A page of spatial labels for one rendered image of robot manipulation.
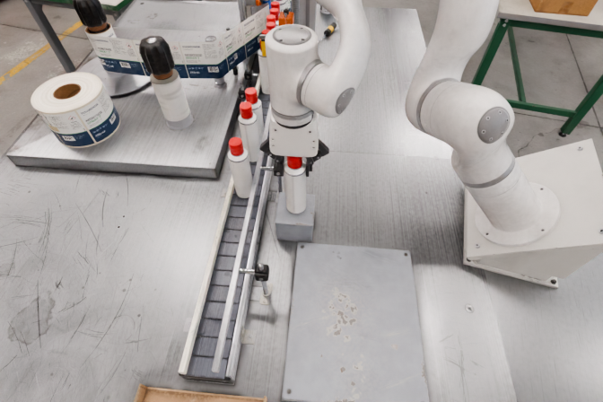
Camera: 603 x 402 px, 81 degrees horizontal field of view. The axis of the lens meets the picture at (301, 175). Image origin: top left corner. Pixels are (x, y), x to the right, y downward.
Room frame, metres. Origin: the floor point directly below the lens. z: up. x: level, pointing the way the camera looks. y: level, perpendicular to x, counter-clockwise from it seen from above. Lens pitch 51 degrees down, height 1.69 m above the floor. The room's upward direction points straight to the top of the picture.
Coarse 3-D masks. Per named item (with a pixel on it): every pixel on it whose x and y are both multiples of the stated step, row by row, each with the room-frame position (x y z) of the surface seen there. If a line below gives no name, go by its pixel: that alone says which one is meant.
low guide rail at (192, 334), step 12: (228, 192) 0.58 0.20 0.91; (228, 204) 0.54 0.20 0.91; (216, 240) 0.43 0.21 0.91; (216, 252) 0.40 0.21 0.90; (204, 276) 0.33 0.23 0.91; (204, 288) 0.31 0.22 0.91; (204, 300) 0.28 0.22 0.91; (192, 324) 0.23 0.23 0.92; (192, 336) 0.20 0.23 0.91; (192, 348) 0.18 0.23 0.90; (180, 372) 0.14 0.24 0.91
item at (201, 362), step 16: (256, 192) 0.60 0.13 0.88; (240, 208) 0.55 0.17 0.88; (256, 208) 0.55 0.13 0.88; (240, 224) 0.49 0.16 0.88; (224, 240) 0.45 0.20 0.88; (224, 256) 0.41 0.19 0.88; (224, 272) 0.36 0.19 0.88; (208, 288) 0.32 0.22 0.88; (224, 288) 0.32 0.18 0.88; (240, 288) 0.32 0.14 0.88; (208, 304) 0.28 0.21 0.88; (224, 304) 0.28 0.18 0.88; (208, 320) 0.25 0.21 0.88; (208, 336) 0.21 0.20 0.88; (192, 352) 0.18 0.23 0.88; (208, 352) 0.18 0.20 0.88; (224, 352) 0.18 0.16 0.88; (192, 368) 0.15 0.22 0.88; (208, 368) 0.15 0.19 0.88; (224, 368) 0.15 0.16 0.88
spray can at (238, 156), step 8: (232, 144) 0.59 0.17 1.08; (240, 144) 0.60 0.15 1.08; (232, 152) 0.59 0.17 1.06; (240, 152) 0.59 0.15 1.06; (232, 160) 0.58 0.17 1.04; (240, 160) 0.58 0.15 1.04; (248, 160) 0.60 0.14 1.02; (232, 168) 0.58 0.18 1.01; (240, 168) 0.58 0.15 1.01; (248, 168) 0.59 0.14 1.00; (232, 176) 0.59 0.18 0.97; (240, 176) 0.58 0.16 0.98; (248, 176) 0.59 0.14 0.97; (240, 184) 0.58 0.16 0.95; (248, 184) 0.58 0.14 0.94; (240, 192) 0.58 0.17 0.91; (248, 192) 0.58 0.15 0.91
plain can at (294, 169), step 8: (288, 160) 0.51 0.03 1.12; (296, 160) 0.51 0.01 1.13; (288, 168) 0.51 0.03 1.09; (296, 168) 0.50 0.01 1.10; (304, 168) 0.51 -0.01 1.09; (288, 176) 0.50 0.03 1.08; (296, 176) 0.50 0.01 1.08; (304, 176) 0.51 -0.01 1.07; (288, 184) 0.50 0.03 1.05; (296, 184) 0.50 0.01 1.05; (304, 184) 0.51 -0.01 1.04; (288, 192) 0.50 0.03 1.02; (296, 192) 0.50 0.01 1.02; (304, 192) 0.51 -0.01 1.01; (288, 200) 0.50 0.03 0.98; (296, 200) 0.50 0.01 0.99; (304, 200) 0.51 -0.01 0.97; (288, 208) 0.51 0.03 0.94; (296, 208) 0.50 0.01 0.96; (304, 208) 0.51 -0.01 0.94
